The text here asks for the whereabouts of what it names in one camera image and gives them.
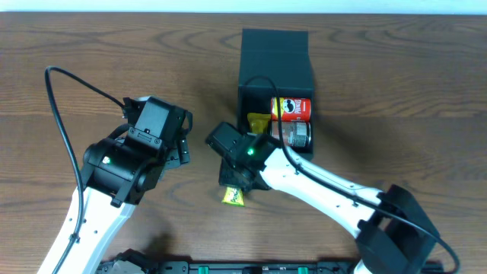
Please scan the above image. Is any green yellow snack packet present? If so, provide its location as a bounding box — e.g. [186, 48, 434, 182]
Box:
[221, 186, 244, 207]

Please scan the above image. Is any silver-sided Pringles can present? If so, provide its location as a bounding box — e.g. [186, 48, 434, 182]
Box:
[269, 121, 311, 148]

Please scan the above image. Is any red Pringles can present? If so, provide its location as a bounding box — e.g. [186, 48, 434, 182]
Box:
[270, 97, 312, 122]

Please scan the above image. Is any dark green box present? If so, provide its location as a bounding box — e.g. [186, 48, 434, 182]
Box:
[235, 28, 316, 161]

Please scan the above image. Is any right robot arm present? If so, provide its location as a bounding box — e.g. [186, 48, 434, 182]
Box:
[205, 123, 444, 273]

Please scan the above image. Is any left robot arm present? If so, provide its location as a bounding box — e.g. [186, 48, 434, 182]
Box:
[39, 96, 193, 273]

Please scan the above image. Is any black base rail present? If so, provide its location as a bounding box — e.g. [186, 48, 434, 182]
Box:
[94, 249, 445, 274]

